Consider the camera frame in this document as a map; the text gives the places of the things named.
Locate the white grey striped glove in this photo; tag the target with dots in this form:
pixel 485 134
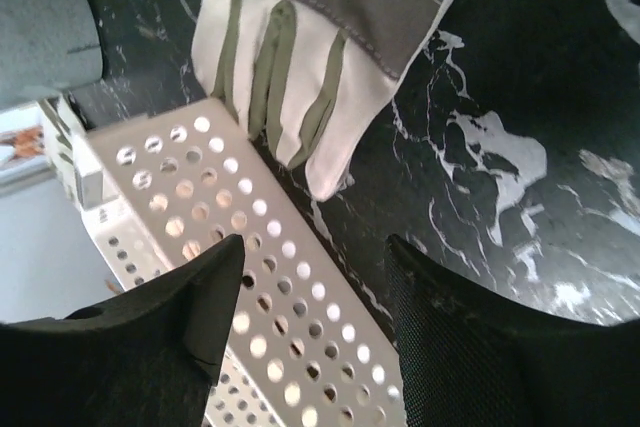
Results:
pixel 310 75

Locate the white green glove back-left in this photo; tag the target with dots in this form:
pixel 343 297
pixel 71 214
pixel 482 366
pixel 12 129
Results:
pixel 59 123

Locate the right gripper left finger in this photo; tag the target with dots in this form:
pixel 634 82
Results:
pixel 147 357

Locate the grey metal bucket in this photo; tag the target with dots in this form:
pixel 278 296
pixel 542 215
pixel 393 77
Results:
pixel 47 47

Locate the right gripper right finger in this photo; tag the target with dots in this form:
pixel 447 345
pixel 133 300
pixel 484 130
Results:
pixel 470 357

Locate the white perforated storage basket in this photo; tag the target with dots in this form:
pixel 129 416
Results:
pixel 302 350

